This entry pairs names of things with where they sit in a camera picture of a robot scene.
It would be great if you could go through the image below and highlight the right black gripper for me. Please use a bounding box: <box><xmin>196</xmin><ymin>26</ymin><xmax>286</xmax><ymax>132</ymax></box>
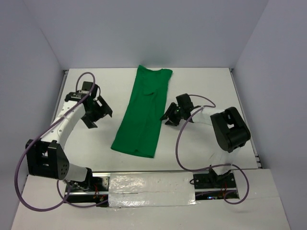
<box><xmin>160</xmin><ymin>102</ymin><xmax>184</xmax><ymax>127</ymax></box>

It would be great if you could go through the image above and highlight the green t-shirt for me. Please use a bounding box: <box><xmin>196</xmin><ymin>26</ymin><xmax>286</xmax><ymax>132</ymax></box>
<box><xmin>111</xmin><ymin>65</ymin><xmax>173</xmax><ymax>158</ymax></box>

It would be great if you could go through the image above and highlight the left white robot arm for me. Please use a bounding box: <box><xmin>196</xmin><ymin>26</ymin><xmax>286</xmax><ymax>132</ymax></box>
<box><xmin>26</xmin><ymin>81</ymin><xmax>113</xmax><ymax>191</ymax></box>

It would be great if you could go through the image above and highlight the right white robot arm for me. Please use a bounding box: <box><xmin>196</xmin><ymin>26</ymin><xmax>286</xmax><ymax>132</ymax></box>
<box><xmin>160</xmin><ymin>93</ymin><xmax>251</xmax><ymax>187</ymax></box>

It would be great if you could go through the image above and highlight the silver tape covered panel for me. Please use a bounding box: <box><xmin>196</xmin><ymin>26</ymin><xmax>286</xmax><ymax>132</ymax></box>
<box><xmin>108</xmin><ymin>172</ymin><xmax>196</xmax><ymax>207</ymax></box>

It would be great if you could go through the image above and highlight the aluminium table frame rail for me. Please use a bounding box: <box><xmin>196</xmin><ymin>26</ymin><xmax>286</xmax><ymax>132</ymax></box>
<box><xmin>229</xmin><ymin>68</ymin><xmax>263</xmax><ymax>169</ymax></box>

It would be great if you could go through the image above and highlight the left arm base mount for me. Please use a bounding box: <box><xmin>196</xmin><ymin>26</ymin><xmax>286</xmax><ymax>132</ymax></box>
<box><xmin>63</xmin><ymin>172</ymin><xmax>110</xmax><ymax>207</ymax></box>

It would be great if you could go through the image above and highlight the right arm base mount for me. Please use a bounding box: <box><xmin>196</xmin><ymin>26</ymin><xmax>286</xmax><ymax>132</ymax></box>
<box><xmin>189</xmin><ymin>169</ymin><xmax>239</xmax><ymax>200</ymax></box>

